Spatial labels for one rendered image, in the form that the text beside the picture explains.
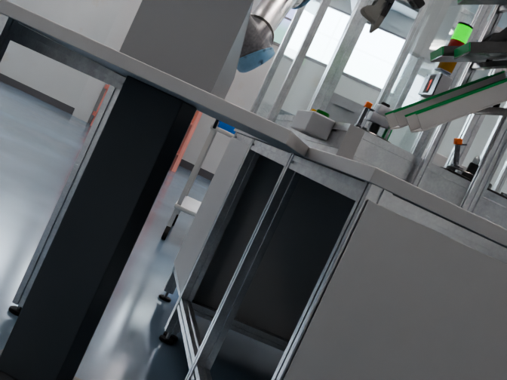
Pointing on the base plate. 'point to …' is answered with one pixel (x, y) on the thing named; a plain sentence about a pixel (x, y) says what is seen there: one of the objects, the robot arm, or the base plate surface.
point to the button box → (312, 124)
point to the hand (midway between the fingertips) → (374, 29)
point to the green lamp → (462, 32)
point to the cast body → (379, 115)
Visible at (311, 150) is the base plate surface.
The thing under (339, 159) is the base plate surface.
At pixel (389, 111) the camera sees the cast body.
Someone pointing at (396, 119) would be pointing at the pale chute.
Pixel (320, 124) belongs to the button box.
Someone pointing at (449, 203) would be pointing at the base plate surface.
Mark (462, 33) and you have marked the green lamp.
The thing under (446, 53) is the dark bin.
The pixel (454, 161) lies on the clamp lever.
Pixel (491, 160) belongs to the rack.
